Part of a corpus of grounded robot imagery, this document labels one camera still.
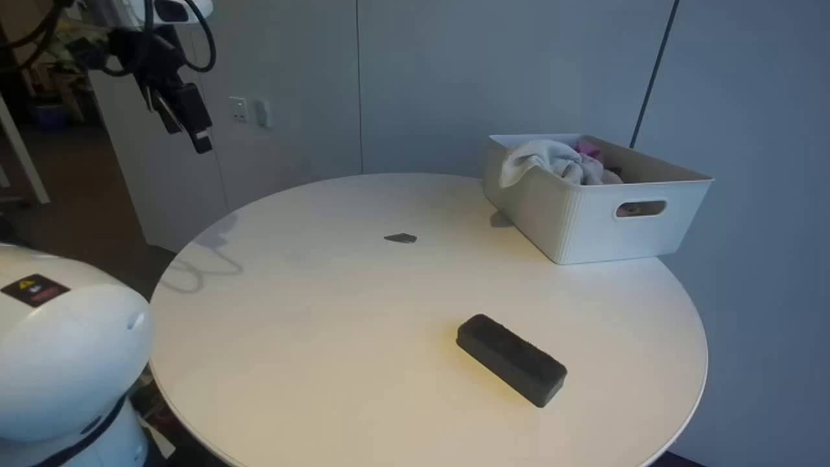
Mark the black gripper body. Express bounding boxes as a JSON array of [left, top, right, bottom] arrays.
[[107, 29, 191, 97]]

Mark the white knitted shirt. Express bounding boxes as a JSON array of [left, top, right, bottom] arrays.
[[499, 137, 608, 191]]

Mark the white plastic basket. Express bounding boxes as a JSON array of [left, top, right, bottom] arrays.
[[479, 130, 715, 268]]

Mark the white slanted desk leg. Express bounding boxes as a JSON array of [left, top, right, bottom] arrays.
[[0, 90, 51, 207]]

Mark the pink toy item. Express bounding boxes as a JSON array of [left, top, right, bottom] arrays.
[[573, 137, 610, 160]]

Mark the black rectangular block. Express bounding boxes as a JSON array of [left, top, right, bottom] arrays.
[[453, 311, 570, 409]]

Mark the white wall outlet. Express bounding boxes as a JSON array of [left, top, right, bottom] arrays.
[[225, 94, 251, 126]]

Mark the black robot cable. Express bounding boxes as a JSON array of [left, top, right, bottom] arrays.
[[177, 0, 220, 76]]

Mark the thin black wall cable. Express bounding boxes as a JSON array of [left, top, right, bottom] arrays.
[[628, 0, 679, 151]]

